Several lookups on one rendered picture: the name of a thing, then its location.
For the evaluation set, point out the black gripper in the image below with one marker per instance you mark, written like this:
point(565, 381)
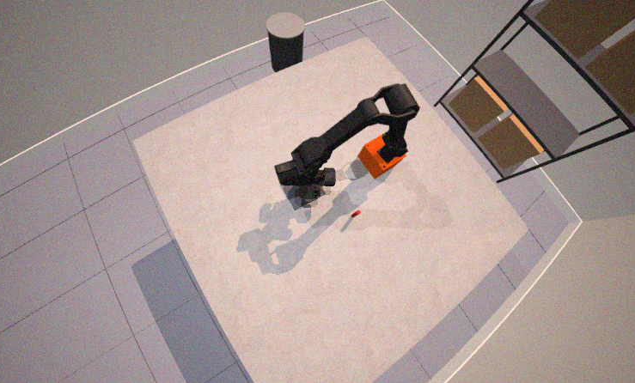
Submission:
point(324, 177)

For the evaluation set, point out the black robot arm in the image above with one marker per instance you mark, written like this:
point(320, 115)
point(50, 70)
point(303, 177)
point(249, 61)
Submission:
point(310, 155)

